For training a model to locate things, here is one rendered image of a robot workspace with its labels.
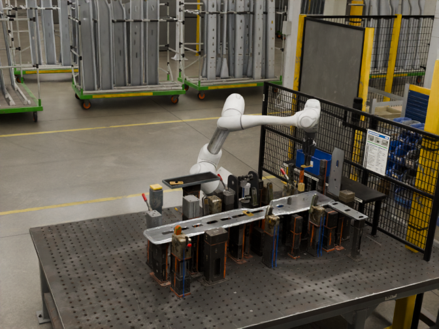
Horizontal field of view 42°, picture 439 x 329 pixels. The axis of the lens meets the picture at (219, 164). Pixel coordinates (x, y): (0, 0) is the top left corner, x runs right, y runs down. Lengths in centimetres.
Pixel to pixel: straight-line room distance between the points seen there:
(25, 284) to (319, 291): 250
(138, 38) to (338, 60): 541
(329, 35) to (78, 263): 365
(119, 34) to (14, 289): 655
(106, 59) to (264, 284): 739
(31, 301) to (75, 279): 121
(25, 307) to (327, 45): 384
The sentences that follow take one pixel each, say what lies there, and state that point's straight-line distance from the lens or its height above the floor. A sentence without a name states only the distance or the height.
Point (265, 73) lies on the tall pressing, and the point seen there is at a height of 41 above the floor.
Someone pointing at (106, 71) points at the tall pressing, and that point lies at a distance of 1037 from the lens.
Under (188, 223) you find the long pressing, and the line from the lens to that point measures 354.
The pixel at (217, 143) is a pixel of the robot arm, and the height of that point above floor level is 125.
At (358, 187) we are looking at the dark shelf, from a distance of 425.
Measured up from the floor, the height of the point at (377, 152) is 130.
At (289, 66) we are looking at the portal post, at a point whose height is 76.
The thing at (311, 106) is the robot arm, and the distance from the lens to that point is 372.
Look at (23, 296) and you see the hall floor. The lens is 484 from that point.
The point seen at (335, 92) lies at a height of 129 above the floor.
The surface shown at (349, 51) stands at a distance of 590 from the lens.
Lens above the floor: 252
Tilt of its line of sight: 20 degrees down
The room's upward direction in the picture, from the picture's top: 2 degrees clockwise
